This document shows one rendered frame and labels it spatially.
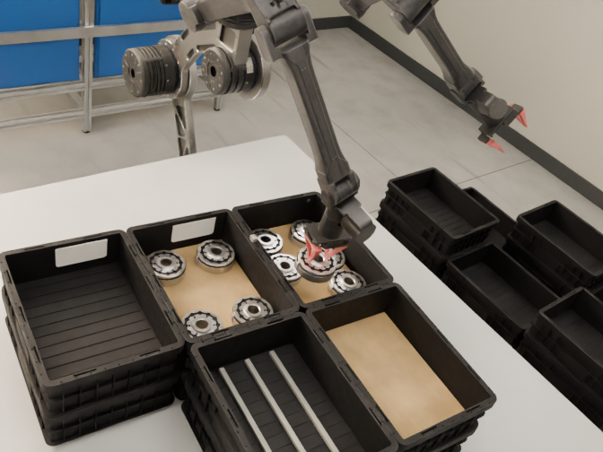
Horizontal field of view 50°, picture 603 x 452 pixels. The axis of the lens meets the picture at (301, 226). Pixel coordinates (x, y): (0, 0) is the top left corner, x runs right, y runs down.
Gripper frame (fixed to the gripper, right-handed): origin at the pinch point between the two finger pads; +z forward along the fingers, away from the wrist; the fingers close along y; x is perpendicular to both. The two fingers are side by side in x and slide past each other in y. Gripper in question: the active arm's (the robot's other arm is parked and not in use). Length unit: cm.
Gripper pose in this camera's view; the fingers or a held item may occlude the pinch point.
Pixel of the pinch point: (318, 256)
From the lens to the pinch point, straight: 161.1
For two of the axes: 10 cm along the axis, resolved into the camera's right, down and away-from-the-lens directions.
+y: 8.7, -1.1, 4.9
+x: -4.2, -6.9, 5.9
